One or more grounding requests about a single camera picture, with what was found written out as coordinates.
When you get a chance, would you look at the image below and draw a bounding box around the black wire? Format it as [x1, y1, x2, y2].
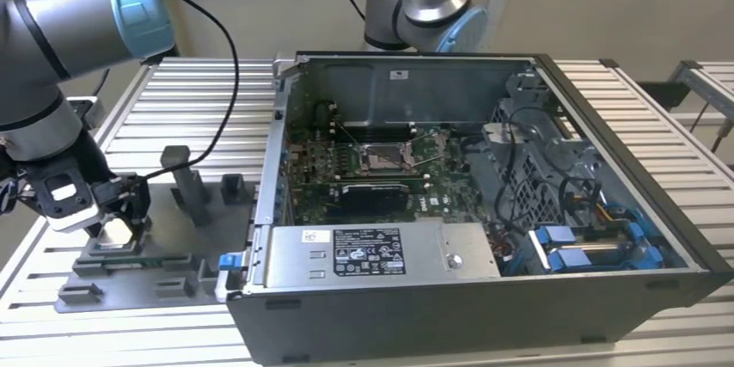
[560, 175, 601, 230]
[494, 107, 555, 230]

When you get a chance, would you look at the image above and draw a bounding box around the grey parts rack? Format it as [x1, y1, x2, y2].
[54, 145, 259, 315]

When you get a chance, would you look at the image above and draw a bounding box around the wire locking lever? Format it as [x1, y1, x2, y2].
[334, 120, 363, 148]
[413, 147, 454, 168]

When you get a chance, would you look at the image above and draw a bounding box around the coloured wire bundle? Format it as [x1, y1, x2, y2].
[593, 199, 618, 224]

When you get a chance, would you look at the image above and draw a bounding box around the black camera cable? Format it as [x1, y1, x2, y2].
[94, 0, 241, 205]

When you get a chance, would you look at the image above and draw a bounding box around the silver CPU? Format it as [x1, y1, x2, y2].
[95, 217, 139, 251]

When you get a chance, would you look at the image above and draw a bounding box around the aluminium slat side table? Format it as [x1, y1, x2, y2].
[668, 59, 734, 127]

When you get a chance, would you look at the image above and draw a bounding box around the black metal post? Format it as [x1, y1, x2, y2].
[146, 35, 180, 63]

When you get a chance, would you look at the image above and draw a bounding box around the metal disk bay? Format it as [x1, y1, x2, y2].
[467, 95, 609, 230]

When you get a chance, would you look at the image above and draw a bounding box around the metal socket cover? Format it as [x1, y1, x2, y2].
[407, 131, 455, 167]

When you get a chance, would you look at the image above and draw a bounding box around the CPU socket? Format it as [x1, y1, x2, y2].
[355, 139, 415, 174]

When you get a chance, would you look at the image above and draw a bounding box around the silver power supply unit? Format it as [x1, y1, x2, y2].
[263, 223, 502, 289]

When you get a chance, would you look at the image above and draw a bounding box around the blue disk carrier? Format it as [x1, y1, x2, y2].
[527, 223, 648, 252]
[543, 244, 666, 273]

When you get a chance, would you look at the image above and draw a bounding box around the grey PC case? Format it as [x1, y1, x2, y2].
[226, 51, 734, 364]

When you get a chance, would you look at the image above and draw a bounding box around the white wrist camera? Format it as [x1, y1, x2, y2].
[67, 96, 106, 130]
[22, 162, 108, 233]

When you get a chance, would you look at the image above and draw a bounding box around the green motherboard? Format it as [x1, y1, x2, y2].
[286, 124, 506, 230]

